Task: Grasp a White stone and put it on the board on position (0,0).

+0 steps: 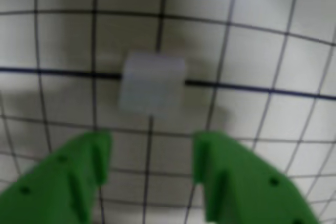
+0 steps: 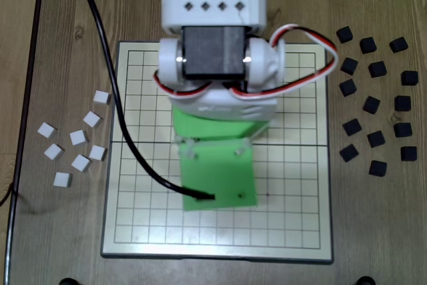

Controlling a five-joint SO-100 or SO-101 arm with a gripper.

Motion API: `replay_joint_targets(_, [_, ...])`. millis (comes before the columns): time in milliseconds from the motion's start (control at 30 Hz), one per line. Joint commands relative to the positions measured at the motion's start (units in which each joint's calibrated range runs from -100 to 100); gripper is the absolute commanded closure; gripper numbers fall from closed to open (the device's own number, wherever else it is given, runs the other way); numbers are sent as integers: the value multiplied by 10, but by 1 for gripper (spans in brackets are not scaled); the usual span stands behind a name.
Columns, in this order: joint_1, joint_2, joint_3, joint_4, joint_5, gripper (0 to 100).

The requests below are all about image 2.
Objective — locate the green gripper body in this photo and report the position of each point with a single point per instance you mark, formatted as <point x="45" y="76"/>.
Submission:
<point x="200" y="127"/>

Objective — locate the white grid Go board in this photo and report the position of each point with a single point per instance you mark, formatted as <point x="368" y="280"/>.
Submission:
<point x="293" y="181"/>

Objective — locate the white cube stone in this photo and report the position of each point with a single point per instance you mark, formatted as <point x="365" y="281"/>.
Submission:
<point x="53" y="151"/>
<point x="46" y="130"/>
<point x="78" y="137"/>
<point x="101" y="97"/>
<point x="97" y="152"/>
<point x="62" y="179"/>
<point x="92" y="119"/>
<point x="80" y="162"/>

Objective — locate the black cube stone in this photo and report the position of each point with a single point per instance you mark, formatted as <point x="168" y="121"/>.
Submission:
<point x="398" y="44"/>
<point x="409" y="77"/>
<point x="352" y="127"/>
<point x="402" y="129"/>
<point x="349" y="153"/>
<point x="349" y="65"/>
<point x="402" y="103"/>
<point x="408" y="153"/>
<point x="344" y="34"/>
<point x="377" y="69"/>
<point x="378" y="167"/>
<point x="376" y="139"/>
<point x="368" y="45"/>
<point x="348" y="87"/>
<point x="371" y="104"/>

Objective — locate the white zip tie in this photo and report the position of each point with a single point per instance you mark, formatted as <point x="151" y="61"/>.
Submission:
<point x="188" y="151"/>
<point x="241" y="149"/>

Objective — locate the black stand foot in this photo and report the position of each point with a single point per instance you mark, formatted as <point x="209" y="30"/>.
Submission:
<point x="365" y="281"/>
<point x="68" y="281"/>

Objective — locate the green camera mount plate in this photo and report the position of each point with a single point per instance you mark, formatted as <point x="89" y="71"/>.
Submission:
<point x="217" y="175"/>

